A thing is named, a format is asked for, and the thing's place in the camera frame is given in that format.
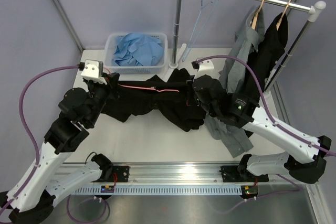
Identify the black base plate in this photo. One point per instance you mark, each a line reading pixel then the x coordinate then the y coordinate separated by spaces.
pixel 115 173
pixel 235 174

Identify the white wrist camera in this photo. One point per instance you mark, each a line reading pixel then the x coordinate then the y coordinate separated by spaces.
pixel 203 66
pixel 92 71

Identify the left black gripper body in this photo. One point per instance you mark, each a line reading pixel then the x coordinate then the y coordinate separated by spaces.
pixel 112 92

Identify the black shirt on wooden hanger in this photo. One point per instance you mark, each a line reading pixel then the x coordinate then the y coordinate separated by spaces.
pixel 264 59

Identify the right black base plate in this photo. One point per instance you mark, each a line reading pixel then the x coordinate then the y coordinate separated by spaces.
pixel 235 174

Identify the black shirt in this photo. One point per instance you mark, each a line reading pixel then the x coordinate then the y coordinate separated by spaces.
pixel 186 118
pixel 264 59

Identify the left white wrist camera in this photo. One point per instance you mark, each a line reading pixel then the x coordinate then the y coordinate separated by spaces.
pixel 92 71

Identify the pink wire hanger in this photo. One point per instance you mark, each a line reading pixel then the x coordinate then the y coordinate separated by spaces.
pixel 151 93

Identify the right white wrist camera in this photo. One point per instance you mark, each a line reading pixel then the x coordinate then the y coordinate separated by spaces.
pixel 203 66

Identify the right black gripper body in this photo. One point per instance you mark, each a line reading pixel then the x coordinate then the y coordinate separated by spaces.
pixel 191 93

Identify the metal clothes rack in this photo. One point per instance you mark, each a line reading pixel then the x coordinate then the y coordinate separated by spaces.
pixel 313 14

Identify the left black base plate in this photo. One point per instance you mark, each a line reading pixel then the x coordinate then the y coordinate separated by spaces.
pixel 115 173

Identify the wooden hanger with black shirt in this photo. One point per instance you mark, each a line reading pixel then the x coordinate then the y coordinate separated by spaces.
pixel 282 15

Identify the grey shirt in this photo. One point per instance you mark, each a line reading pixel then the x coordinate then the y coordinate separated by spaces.
pixel 231 77

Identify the light blue shirt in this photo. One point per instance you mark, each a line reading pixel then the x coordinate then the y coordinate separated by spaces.
pixel 137 50

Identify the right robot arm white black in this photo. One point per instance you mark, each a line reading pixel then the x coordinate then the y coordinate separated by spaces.
pixel 303 156

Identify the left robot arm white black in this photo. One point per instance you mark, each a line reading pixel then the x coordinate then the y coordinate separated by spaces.
pixel 33 199

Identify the aluminium mounting rail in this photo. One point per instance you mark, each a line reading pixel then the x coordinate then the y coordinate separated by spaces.
pixel 183 172

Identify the blue wire hanger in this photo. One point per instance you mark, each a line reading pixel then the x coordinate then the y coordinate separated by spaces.
pixel 206 11

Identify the white plastic basket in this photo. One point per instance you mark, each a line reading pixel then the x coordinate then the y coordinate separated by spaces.
pixel 109 50

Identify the wooden hanger with grey shirt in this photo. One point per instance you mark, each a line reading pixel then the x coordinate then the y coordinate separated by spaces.
pixel 255 18

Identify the white slotted cable duct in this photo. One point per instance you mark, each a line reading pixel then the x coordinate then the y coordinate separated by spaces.
pixel 166 190

